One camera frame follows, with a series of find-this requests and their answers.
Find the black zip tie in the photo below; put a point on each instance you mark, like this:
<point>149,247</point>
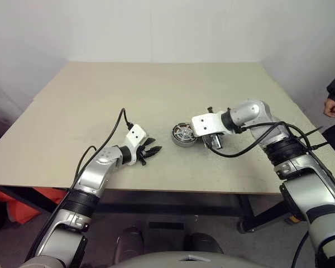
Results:
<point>315,132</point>

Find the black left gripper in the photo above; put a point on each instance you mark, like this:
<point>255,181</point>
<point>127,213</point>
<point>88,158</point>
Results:
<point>141,154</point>

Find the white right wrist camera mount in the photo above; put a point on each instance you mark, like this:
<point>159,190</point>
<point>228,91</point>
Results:
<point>206,123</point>

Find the dark rounded shape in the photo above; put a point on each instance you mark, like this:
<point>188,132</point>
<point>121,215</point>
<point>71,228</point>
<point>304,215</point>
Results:
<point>203,243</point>
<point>129,243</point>

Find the person bare hand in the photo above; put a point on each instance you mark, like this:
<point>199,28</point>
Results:
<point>333,107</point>

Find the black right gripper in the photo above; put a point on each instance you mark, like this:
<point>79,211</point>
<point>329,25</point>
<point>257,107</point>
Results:
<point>212,141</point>

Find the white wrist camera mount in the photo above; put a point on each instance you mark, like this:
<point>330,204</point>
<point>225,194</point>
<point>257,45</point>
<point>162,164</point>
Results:
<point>206,123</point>
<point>135,134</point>

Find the black table frame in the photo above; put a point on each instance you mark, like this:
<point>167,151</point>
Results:
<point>170,202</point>

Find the orange fabric under table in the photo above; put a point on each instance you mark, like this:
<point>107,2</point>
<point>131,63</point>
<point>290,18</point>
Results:
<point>22,206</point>

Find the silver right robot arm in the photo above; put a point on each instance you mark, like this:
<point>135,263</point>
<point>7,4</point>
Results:
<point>248,110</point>

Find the spoked metal rotor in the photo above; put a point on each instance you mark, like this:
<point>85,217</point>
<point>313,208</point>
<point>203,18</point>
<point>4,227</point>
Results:
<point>184,131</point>

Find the round grey motor housing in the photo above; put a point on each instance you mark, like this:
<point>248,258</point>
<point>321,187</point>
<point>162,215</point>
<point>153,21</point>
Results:
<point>181,143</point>

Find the grey robot torso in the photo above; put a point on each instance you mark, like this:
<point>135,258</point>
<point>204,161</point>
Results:
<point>184,261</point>

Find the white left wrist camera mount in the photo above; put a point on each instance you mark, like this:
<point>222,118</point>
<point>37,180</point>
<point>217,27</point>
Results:
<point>135,134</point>

